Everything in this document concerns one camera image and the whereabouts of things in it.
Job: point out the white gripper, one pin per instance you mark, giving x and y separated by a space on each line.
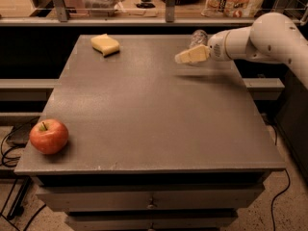
217 48

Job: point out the clear plastic water bottle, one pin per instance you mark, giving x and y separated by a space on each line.
198 37

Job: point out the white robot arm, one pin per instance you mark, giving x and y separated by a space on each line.
272 38

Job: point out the red apple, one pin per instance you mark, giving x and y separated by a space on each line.
49 136

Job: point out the colourful snack bag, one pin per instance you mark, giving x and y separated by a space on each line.
232 8

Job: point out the yellow sponge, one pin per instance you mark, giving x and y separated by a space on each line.
105 44

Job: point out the grey cabinet with drawers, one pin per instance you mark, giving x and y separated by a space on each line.
143 128

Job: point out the clear plastic container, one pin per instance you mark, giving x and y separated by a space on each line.
101 7

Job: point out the round drawer knob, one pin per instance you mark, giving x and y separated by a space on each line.
151 205

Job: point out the grey metal shelf rail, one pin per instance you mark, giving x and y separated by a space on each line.
125 13

